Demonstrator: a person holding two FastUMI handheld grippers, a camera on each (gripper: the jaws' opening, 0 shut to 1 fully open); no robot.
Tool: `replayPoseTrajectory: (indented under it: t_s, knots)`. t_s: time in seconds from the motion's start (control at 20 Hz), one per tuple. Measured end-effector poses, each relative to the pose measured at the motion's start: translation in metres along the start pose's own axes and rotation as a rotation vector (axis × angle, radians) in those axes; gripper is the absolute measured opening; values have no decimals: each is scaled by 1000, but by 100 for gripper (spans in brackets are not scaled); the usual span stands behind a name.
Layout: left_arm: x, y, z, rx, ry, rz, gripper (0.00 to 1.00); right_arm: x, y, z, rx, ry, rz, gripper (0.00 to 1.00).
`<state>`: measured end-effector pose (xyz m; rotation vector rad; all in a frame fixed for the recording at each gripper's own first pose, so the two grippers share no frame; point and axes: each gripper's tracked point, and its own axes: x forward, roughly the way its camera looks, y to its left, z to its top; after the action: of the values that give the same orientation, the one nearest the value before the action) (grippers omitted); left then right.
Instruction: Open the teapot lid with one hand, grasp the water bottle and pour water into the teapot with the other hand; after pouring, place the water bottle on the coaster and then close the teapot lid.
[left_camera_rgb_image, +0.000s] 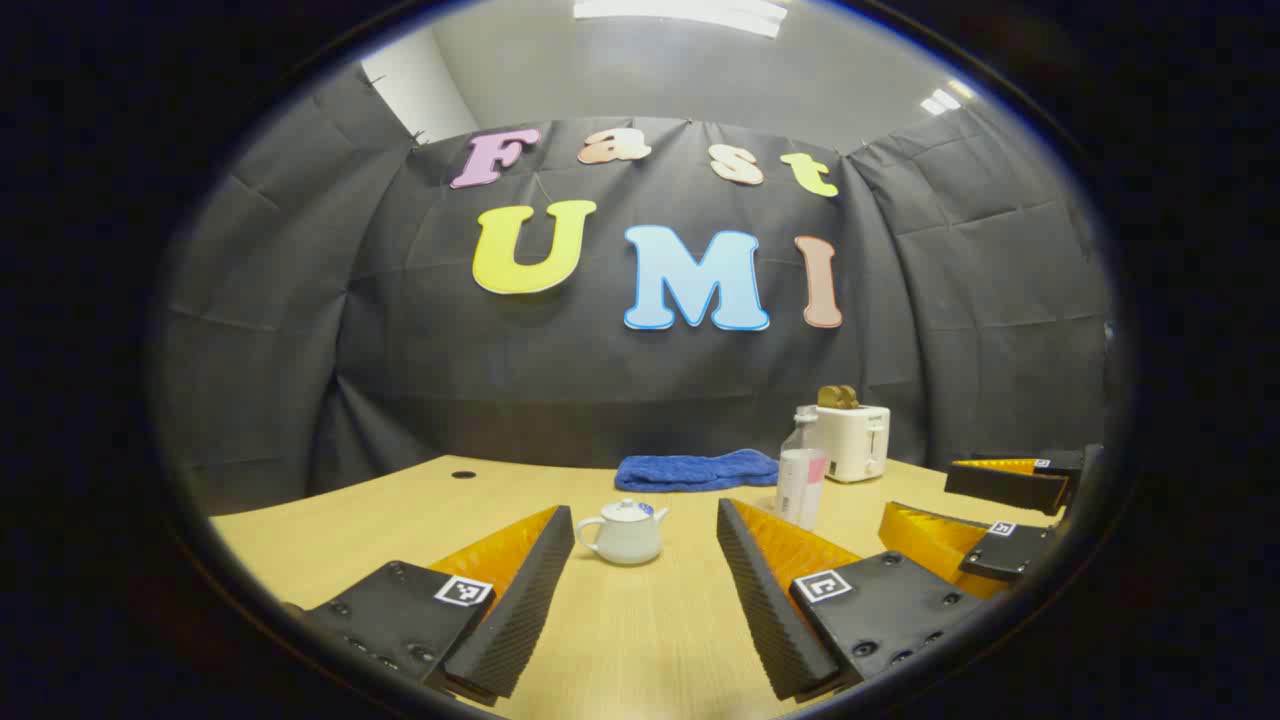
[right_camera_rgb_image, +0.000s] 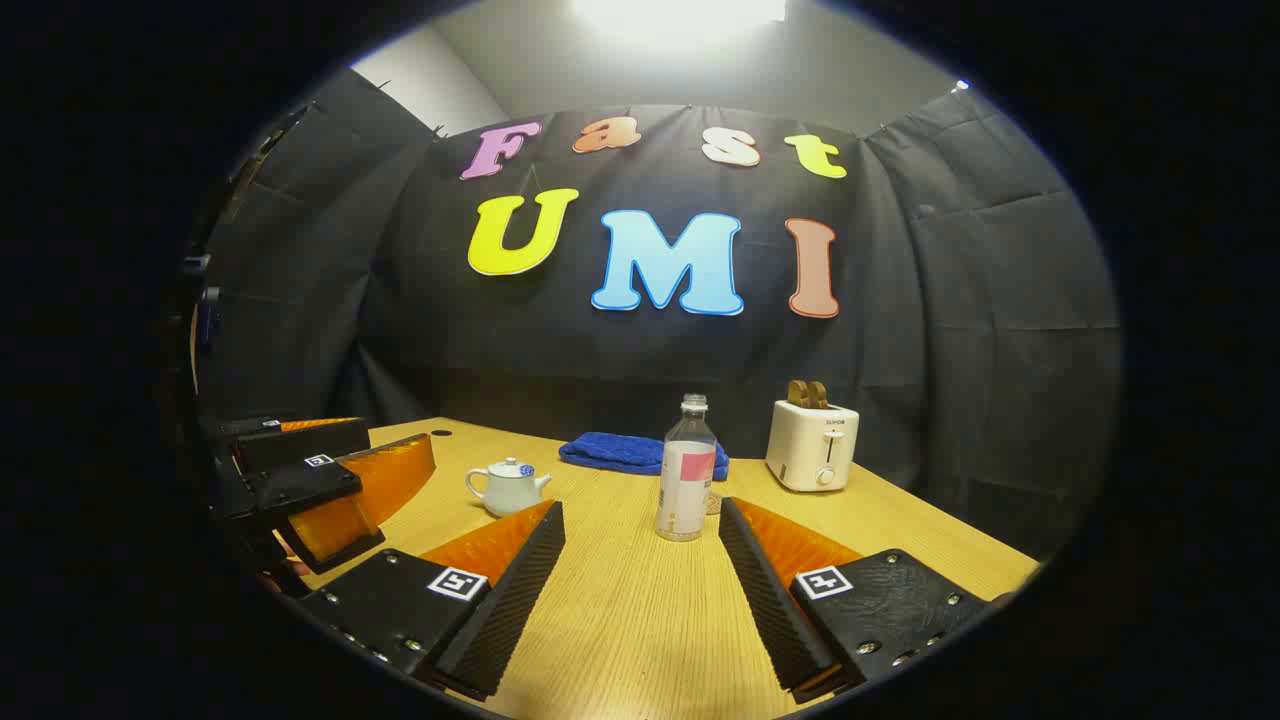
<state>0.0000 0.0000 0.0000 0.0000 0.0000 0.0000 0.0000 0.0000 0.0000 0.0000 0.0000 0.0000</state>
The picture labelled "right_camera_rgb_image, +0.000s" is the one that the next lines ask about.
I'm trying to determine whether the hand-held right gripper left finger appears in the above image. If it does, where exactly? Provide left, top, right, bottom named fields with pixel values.
left=300, top=500, right=567, bottom=701

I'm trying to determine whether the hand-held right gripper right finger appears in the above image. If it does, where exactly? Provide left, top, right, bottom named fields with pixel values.
left=718, top=496, right=1001, bottom=705

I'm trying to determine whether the clear plastic water bottle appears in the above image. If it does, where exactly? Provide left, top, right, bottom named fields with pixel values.
left=655, top=393, right=719, bottom=543

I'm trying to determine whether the white toaster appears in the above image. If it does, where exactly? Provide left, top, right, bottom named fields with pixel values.
left=765, top=398, right=861, bottom=493

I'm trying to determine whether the blue towel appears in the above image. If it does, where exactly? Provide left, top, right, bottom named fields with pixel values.
left=558, top=431, right=731, bottom=482

